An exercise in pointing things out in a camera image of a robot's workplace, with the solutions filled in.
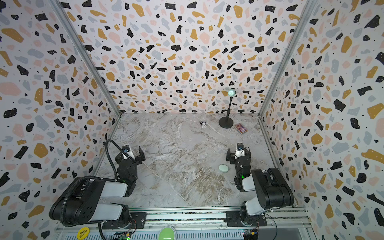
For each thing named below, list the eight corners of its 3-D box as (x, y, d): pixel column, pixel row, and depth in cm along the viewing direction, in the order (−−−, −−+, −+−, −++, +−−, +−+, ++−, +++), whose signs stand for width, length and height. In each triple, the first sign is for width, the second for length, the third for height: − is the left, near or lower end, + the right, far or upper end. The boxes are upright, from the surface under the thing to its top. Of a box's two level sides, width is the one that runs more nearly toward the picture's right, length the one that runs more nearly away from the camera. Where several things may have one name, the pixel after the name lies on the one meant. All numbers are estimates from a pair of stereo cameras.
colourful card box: (241, 135, 113) (242, 133, 111) (233, 127, 117) (234, 125, 115) (246, 132, 115) (247, 130, 113) (238, 124, 119) (239, 122, 117)
